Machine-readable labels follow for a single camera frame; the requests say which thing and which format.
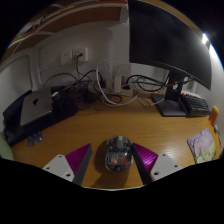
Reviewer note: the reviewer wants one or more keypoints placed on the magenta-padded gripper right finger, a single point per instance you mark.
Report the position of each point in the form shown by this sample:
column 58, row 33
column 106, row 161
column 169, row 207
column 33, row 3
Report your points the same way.
column 164, row 165

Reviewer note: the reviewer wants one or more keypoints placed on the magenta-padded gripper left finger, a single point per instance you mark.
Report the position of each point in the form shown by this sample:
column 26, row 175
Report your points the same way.
column 58, row 165

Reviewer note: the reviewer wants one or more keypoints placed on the transparent computer mouse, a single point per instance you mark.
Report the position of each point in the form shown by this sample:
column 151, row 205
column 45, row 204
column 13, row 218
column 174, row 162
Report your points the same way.
column 118, row 155

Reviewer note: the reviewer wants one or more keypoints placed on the floral landscape print mouse pad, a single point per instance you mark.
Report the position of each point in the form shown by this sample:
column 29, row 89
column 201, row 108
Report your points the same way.
column 201, row 146

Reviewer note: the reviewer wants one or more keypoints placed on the black box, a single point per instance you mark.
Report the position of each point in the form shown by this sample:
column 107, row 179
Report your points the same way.
column 65, row 105

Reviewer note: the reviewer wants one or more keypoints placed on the silver mini computer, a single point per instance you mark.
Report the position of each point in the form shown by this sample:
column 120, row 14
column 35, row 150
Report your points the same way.
column 36, row 106

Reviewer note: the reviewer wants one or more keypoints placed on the black keyboard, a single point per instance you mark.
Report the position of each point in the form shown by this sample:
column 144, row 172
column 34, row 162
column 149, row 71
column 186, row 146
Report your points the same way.
column 196, row 104

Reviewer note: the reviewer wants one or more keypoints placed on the orange bottle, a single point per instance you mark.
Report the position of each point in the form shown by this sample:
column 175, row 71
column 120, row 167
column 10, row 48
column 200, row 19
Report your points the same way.
column 213, row 116

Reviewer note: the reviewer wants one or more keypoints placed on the white power strip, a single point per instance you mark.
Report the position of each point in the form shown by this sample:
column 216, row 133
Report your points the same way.
column 118, row 83

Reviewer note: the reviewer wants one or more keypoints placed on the black computer monitor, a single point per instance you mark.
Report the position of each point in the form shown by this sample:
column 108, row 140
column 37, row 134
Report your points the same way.
column 163, row 36

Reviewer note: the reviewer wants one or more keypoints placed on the white light bar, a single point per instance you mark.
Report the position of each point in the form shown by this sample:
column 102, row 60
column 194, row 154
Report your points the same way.
column 204, row 38

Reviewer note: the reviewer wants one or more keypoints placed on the small grey metal bracket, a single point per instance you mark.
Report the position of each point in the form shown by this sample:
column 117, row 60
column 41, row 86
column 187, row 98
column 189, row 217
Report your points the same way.
column 35, row 138

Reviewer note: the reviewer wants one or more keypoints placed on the wooden wall shelf unit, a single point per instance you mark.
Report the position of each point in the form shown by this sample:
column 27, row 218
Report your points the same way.
column 83, row 18

